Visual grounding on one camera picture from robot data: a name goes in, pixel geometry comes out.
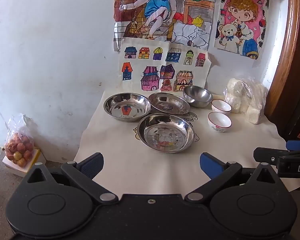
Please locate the large steel plate with ears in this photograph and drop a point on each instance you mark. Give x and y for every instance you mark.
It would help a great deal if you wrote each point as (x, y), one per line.
(166, 133)

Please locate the brown wooden frame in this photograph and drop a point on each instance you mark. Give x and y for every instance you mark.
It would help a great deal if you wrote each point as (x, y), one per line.
(287, 55)

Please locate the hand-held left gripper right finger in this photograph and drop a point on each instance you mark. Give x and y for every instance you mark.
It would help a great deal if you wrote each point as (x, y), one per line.
(210, 166)

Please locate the drawing of child with fan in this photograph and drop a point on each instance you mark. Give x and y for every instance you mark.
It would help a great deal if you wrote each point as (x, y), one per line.
(160, 10)

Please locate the steel plate embossed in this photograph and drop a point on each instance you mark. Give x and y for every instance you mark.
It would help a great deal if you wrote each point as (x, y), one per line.
(168, 102)

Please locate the white bowl red rim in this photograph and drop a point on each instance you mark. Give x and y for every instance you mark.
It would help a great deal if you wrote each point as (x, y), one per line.
(219, 122)
(221, 106)

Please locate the drawing of child with teddy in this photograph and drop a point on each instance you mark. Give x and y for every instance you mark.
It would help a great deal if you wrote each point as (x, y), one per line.
(242, 17)

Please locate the plastic bag of red fruit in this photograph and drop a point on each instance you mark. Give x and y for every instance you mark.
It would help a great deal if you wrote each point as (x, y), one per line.
(18, 147)

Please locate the drawing of coloured houses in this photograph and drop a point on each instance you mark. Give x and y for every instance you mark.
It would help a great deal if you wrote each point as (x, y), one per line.
(155, 67)

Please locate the white foam box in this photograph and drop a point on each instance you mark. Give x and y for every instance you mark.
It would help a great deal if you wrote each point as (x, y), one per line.
(17, 171)

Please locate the plastic bag of white buns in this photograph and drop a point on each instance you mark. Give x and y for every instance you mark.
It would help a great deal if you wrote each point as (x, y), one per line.
(242, 97)

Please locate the plain steel plate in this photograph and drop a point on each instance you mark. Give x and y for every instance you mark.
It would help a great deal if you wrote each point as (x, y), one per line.
(126, 106)

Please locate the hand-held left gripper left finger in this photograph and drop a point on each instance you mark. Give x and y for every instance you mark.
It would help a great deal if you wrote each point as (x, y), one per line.
(94, 166)

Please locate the steel bowl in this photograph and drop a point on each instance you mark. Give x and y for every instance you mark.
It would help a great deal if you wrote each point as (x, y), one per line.
(198, 95)

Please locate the white printed cloth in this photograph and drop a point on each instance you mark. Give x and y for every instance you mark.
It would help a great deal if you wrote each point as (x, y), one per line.
(145, 170)

